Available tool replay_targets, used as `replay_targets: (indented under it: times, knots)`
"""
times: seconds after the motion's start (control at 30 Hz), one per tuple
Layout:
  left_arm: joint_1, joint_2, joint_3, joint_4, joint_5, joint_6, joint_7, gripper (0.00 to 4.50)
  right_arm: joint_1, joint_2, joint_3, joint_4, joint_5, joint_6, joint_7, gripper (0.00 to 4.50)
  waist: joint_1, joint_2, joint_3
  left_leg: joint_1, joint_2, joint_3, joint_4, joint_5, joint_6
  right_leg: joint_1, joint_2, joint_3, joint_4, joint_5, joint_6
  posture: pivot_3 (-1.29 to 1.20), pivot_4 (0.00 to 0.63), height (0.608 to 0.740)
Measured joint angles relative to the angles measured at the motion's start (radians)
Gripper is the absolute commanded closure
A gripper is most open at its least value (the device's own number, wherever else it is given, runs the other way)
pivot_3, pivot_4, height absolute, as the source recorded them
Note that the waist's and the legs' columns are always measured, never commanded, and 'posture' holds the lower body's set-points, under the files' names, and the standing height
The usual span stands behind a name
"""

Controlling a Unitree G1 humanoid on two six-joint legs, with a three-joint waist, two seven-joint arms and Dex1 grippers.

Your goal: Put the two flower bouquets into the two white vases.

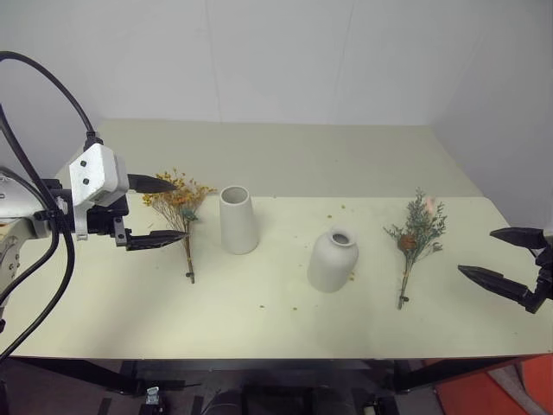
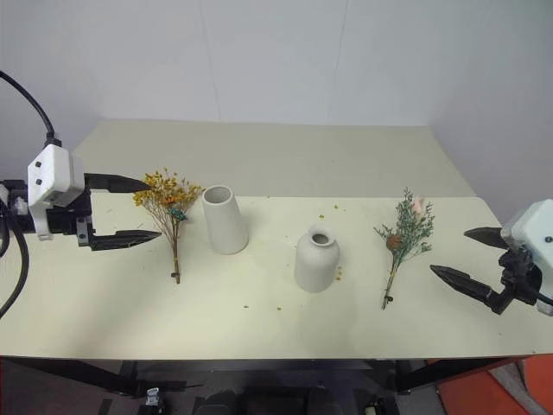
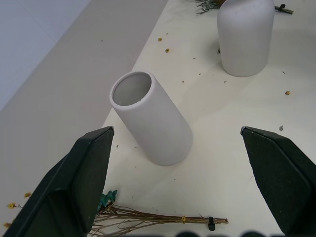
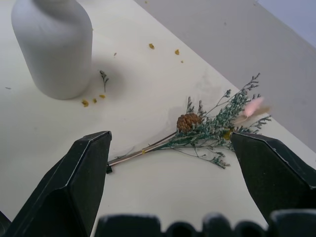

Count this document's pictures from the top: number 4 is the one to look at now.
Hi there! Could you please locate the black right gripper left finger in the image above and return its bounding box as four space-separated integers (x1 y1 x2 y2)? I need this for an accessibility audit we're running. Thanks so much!
2 130 113 237

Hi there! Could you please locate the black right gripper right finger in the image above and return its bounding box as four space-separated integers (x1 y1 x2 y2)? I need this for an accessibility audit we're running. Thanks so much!
230 131 316 229

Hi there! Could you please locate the white ceramic vase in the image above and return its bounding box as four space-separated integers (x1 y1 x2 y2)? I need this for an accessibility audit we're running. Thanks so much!
11 0 94 101

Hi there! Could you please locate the dried flower bouquet with pinecone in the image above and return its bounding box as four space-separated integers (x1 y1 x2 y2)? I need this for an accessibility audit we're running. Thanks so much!
106 73 273 175

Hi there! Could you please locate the small dried green sprig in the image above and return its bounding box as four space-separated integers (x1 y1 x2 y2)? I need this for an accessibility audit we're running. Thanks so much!
99 70 110 93

